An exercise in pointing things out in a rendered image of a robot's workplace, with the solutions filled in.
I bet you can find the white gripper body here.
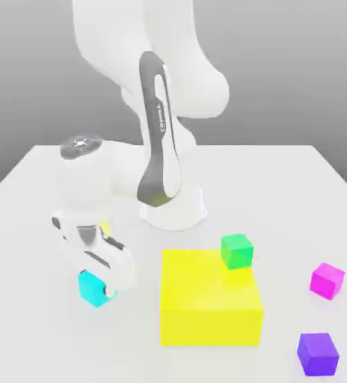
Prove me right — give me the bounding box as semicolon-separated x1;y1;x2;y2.
70;238;136;293

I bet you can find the small green cube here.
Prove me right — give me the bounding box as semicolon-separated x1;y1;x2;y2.
220;233;254;271

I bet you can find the large yellow box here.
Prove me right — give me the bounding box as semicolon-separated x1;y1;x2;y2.
160;248;265;347

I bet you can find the small cyan cube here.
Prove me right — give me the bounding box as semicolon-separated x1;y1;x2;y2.
78;269;110;309

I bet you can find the small magenta cube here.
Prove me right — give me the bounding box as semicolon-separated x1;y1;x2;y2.
309;262;346;301

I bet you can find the small purple cube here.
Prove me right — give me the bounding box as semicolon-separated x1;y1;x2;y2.
296;332;340;378

